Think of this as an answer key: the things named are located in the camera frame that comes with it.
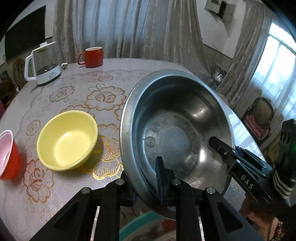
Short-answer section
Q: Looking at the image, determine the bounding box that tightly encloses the person's right hand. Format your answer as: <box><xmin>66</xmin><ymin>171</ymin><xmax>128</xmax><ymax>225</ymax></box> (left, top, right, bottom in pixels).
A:
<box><xmin>239</xmin><ymin>194</ymin><xmax>279</xmax><ymax>240</ymax></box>

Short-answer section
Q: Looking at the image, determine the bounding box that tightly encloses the red plastic bowl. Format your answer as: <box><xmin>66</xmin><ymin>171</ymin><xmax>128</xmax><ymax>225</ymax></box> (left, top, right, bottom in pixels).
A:
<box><xmin>0</xmin><ymin>130</ymin><xmax>21</xmax><ymax>181</ymax></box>

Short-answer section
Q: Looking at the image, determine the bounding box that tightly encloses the wall electrical box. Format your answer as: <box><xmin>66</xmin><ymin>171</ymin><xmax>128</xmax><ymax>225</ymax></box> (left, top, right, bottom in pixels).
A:
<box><xmin>205</xmin><ymin>0</ymin><xmax>236</xmax><ymax>22</ymax></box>

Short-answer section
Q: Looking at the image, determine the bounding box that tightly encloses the white glass electric kettle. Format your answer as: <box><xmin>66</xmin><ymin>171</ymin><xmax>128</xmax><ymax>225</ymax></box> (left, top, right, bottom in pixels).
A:
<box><xmin>24</xmin><ymin>42</ymin><xmax>61</xmax><ymax>86</ymax></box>

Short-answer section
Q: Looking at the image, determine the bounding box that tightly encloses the yellow plastic bowl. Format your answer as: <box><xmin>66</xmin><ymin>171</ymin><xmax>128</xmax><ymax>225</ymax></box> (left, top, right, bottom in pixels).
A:
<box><xmin>37</xmin><ymin>110</ymin><xmax>98</xmax><ymax>171</ymax></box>

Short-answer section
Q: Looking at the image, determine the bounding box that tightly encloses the side window curtain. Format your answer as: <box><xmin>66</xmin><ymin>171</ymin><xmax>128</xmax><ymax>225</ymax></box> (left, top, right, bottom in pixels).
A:
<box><xmin>217</xmin><ymin>1</ymin><xmax>273</xmax><ymax>109</ymax></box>

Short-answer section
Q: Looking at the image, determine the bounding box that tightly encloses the black wall television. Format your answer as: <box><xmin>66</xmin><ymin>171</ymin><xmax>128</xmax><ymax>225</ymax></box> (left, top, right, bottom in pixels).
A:
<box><xmin>4</xmin><ymin>6</ymin><xmax>46</xmax><ymax>60</ymax></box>

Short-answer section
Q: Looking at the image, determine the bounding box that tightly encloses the stainless steel bowl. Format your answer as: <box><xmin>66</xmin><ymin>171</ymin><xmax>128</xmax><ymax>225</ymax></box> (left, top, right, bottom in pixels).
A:
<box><xmin>119</xmin><ymin>69</ymin><xmax>236</xmax><ymax>219</ymax></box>

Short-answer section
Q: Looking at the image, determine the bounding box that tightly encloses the armchair with red cushion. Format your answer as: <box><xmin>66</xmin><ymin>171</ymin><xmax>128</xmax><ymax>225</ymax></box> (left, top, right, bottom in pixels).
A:
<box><xmin>240</xmin><ymin>97</ymin><xmax>274</xmax><ymax>147</ymax></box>

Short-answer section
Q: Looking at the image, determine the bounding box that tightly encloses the wooden chair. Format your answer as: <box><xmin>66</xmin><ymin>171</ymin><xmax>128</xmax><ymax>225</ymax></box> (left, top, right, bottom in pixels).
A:
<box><xmin>13</xmin><ymin>58</ymin><xmax>27</xmax><ymax>89</ymax></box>

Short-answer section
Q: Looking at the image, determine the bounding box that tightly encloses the white floral enamel plate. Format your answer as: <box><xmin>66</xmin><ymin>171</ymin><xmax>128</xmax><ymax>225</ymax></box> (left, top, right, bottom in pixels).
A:
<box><xmin>119</xmin><ymin>211</ymin><xmax>177</xmax><ymax>240</ymax></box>

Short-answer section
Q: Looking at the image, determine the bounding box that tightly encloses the red mug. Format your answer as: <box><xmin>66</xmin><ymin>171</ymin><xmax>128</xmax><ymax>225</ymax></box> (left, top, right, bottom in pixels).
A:
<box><xmin>77</xmin><ymin>47</ymin><xmax>103</xmax><ymax>68</ymax></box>

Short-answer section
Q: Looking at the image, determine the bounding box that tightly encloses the beige patterned curtain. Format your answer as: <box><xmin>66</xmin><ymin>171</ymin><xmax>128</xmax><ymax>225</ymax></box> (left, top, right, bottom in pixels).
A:
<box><xmin>53</xmin><ymin>1</ymin><xmax>210</xmax><ymax>81</ymax></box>

